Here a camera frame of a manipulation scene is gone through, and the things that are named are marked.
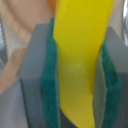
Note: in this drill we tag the gripper teal padded right finger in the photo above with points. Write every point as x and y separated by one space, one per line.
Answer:
110 101

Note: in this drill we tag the gripper teal padded left finger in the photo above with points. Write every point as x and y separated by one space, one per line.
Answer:
29 93

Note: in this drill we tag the yellow toy banana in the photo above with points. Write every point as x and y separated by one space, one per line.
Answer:
79 30

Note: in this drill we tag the round wooden plate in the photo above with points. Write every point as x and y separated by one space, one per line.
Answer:
23 15

